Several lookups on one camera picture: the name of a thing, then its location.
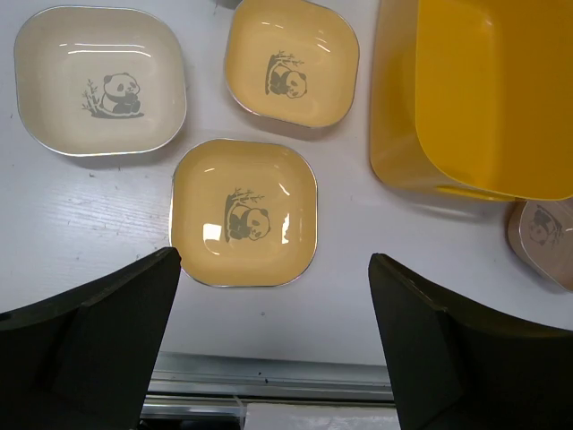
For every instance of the yellow plastic bin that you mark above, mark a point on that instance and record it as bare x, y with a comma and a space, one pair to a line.
474, 98

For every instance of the cream panda plate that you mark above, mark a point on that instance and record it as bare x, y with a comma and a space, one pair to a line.
99, 81

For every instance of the yellow panda plate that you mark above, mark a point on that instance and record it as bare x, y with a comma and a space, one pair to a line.
292, 61
244, 214

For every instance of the aluminium front rail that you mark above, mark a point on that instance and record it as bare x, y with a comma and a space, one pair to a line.
185, 386

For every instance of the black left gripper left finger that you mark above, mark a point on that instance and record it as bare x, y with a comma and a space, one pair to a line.
83, 359

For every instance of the pink-brown panda plate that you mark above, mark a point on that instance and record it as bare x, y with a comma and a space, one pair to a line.
540, 234

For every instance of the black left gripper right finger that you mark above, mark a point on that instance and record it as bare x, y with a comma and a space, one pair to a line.
456, 364

